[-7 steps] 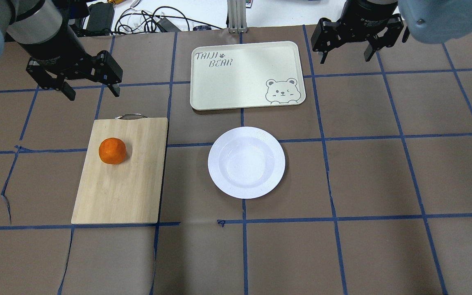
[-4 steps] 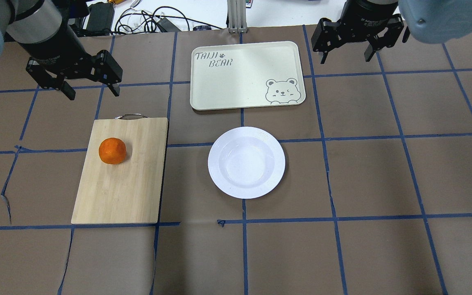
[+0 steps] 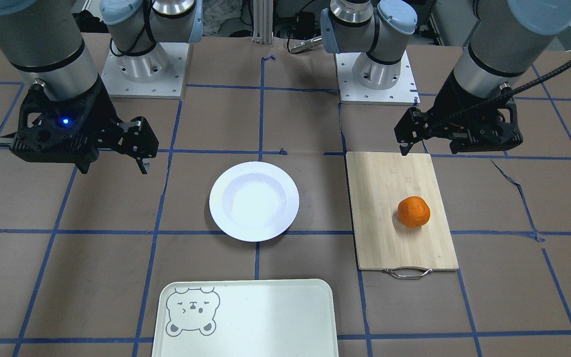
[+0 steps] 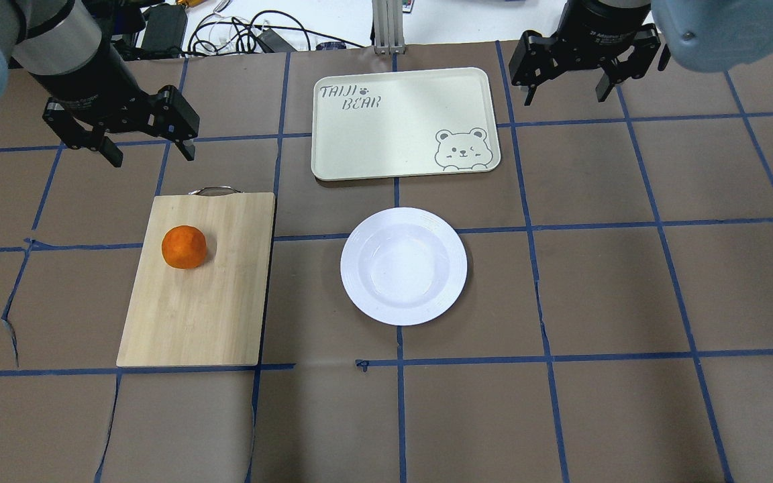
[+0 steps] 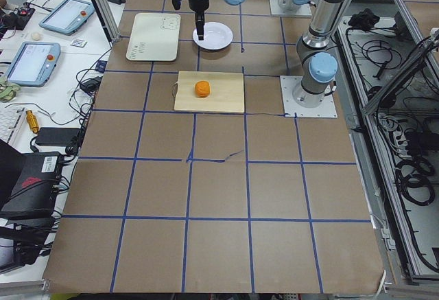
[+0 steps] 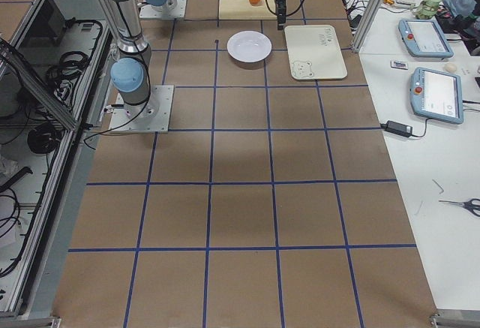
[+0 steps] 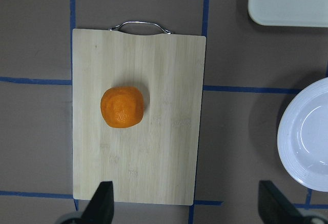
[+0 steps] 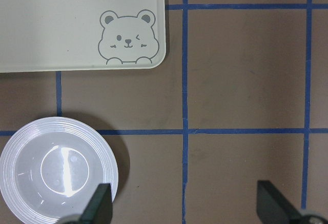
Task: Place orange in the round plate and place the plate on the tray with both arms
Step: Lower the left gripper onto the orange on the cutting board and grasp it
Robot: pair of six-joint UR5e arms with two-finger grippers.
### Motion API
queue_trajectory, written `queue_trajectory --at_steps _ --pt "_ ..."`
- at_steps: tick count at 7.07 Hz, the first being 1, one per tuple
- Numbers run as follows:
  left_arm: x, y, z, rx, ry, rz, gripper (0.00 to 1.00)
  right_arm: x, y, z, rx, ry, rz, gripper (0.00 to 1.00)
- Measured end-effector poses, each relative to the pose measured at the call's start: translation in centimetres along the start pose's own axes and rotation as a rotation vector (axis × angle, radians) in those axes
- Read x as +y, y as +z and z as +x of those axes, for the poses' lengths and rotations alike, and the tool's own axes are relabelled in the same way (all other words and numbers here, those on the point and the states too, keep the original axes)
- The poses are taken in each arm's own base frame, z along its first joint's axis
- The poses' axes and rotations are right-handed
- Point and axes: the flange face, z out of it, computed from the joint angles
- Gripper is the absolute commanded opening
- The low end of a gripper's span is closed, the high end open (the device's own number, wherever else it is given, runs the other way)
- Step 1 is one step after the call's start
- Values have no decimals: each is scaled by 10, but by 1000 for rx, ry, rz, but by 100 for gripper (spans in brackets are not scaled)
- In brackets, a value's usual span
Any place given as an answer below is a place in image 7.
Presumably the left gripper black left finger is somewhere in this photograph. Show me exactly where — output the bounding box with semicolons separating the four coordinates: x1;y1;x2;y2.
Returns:
80;181;114;224

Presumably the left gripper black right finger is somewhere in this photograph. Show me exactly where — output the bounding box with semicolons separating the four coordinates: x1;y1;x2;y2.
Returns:
258;180;304;223

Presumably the bamboo cutting board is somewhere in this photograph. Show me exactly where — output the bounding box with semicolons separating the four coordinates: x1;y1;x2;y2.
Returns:
72;28;207;205

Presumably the orange fruit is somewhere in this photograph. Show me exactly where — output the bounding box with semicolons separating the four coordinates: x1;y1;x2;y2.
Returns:
100;86;144;129

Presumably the cream bear tray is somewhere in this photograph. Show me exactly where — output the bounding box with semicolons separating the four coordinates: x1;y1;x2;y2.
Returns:
248;0;327;28

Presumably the white round plate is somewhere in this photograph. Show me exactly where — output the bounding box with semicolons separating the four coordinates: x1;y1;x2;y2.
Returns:
277;78;327;192

